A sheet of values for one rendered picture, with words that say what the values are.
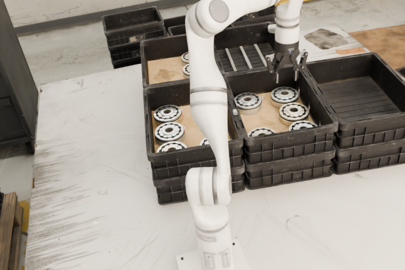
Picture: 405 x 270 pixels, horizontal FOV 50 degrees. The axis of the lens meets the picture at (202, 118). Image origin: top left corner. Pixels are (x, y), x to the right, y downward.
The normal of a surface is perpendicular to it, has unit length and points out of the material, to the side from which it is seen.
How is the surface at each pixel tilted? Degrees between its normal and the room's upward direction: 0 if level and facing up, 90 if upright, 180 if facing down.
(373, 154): 90
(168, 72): 0
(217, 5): 54
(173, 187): 90
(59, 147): 0
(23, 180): 0
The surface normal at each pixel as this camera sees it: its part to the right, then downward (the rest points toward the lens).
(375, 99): -0.09, -0.80
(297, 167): 0.14, 0.58
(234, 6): 0.61, -0.12
